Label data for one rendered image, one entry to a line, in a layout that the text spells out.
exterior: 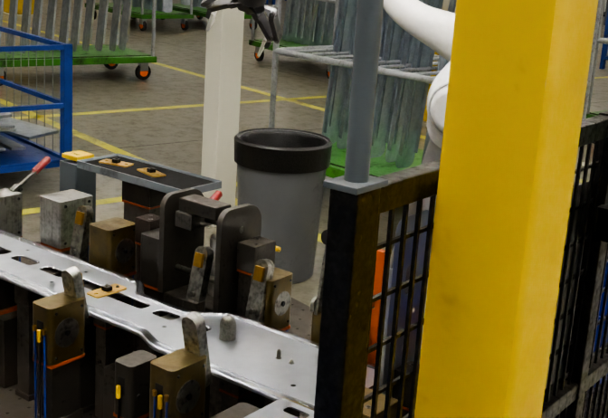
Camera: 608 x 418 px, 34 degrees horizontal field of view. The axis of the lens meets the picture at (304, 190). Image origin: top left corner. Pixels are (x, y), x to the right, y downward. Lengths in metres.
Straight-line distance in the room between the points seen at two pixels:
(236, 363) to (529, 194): 1.01
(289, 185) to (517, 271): 4.01
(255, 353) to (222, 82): 4.16
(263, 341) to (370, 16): 1.16
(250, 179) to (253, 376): 3.24
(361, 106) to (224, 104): 5.13
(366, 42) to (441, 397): 0.37
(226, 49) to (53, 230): 3.61
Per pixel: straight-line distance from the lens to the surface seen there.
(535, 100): 0.90
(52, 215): 2.43
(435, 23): 2.00
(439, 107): 1.78
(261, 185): 4.94
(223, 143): 6.02
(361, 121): 0.85
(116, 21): 11.51
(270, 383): 1.76
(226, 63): 5.93
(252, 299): 2.05
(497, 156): 0.92
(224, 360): 1.84
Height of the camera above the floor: 1.77
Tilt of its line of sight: 15 degrees down
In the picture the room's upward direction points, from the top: 4 degrees clockwise
